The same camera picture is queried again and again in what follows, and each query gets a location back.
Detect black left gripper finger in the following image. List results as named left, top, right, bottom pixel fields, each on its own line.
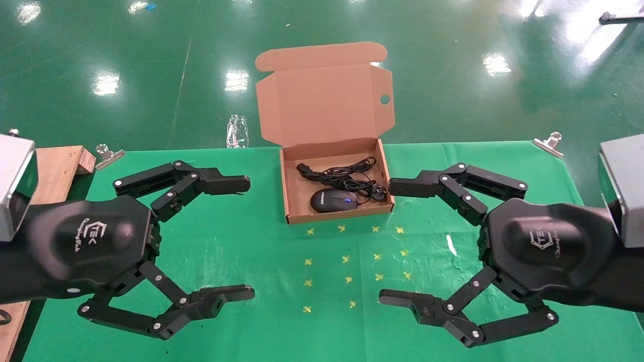
left=113, top=161, right=251, bottom=223
left=77, top=261, right=256, bottom=340

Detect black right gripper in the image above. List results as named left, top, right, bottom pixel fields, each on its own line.
left=378, top=162, right=644, bottom=348

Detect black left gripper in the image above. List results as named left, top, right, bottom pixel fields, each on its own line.
left=0, top=195, right=154, bottom=305

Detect black data cable with plug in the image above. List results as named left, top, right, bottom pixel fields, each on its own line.
left=295, top=157, right=388, bottom=203

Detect black computer mouse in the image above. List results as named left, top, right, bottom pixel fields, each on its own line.
left=309, top=189, right=358, bottom=213

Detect open cardboard mailer box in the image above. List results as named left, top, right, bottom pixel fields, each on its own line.
left=255, top=42, right=394, bottom=224

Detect green tablecloth yellow cross marks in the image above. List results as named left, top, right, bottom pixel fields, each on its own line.
left=23, top=141, right=644, bottom=362

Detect brown wooden board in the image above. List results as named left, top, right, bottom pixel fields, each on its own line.
left=0, top=146, right=96, bottom=362

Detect silver binder clip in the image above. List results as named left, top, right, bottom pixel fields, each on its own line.
left=96, top=144, right=125, bottom=170
left=532, top=132, right=563, bottom=157

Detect white desk metal legs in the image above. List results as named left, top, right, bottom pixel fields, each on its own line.
left=599, top=11, right=644, bottom=23

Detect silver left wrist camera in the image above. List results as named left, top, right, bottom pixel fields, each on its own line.
left=0, top=132, right=39, bottom=243

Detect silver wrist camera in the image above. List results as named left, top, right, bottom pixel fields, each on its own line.
left=599, top=133, right=644, bottom=248
left=0, top=132, right=39, bottom=243

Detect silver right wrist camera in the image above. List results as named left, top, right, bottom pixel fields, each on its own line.
left=599, top=133, right=644, bottom=248

